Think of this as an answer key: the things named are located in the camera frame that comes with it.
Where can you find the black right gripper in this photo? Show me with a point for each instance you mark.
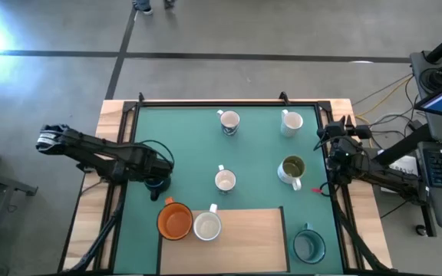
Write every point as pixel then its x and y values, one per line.
pixel 336 132

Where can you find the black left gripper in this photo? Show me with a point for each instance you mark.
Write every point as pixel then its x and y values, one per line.
pixel 150 165

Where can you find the dark blue mug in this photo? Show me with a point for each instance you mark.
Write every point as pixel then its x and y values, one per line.
pixel 159 184

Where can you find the white teal lattice mug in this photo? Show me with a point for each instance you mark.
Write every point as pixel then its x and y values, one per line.
pixel 293 122

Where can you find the orange mug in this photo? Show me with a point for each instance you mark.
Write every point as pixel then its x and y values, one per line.
pixel 175 224

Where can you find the blue leaf print mug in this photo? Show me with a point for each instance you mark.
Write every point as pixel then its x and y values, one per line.
pixel 225 180

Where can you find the plain white mug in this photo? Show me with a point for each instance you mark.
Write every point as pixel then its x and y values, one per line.
pixel 207 226

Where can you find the navy white patterned mug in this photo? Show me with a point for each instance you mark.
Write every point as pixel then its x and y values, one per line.
pixel 229 120

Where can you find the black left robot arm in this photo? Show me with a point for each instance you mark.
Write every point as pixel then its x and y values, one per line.
pixel 86 147

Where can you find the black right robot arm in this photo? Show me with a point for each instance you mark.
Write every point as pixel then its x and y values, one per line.
pixel 382 174

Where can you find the green table mat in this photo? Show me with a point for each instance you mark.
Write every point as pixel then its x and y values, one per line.
pixel 190 153

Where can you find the black slanted pole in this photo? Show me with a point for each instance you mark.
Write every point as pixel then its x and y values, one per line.
pixel 401 146

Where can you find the white printed paper sheet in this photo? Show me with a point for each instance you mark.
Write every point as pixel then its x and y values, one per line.
pixel 407 165

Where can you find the light wooden board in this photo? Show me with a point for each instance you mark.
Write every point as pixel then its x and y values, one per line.
pixel 251 241

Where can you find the grey metal stand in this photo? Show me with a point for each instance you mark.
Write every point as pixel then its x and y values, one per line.
pixel 2 183

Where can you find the person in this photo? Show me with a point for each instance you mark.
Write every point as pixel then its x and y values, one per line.
pixel 144 7

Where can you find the black metal table frame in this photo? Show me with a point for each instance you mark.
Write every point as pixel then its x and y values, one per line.
pixel 129 105

